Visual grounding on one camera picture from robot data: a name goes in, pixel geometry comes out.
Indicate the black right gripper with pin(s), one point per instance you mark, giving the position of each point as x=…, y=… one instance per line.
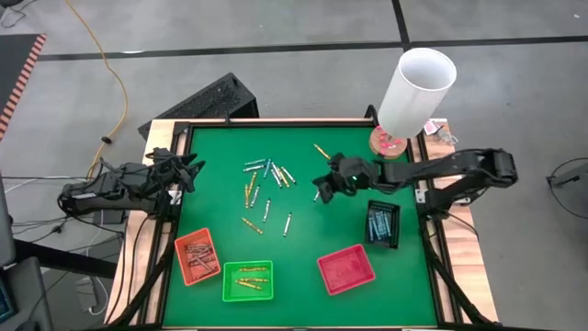
x=351, y=174

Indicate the round wooden lamp base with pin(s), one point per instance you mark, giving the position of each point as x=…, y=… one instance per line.
x=381, y=151

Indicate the black mat orange striped edge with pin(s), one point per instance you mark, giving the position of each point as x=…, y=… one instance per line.
x=14, y=69

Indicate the green plastic basket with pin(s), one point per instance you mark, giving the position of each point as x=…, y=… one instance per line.
x=262, y=295

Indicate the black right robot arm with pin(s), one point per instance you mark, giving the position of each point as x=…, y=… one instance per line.
x=459, y=166

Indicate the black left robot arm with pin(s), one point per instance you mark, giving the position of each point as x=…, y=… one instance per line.
x=101, y=195

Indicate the green table mat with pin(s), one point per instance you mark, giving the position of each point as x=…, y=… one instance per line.
x=303, y=312

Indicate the orange plastic basket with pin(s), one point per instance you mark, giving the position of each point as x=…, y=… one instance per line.
x=197, y=277

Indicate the white cylindrical lamp shade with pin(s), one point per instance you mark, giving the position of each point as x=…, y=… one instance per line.
x=413, y=101

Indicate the red plastic basket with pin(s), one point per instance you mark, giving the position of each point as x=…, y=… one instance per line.
x=345, y=269

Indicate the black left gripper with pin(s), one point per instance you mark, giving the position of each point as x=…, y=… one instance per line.
x=151, y=174

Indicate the pink card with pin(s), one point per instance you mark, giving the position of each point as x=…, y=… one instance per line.
x=431, y=126

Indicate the black frame bracket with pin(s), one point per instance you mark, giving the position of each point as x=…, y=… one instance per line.
x=371, y=112
x=228, y=120

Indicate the clear plastic bag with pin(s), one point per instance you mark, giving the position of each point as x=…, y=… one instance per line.
x=446, y=136

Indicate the black metal floor beam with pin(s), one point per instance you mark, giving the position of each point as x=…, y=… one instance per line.
x=64, y=259

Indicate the black plastic basket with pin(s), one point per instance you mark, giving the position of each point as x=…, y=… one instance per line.
x=395, y=225

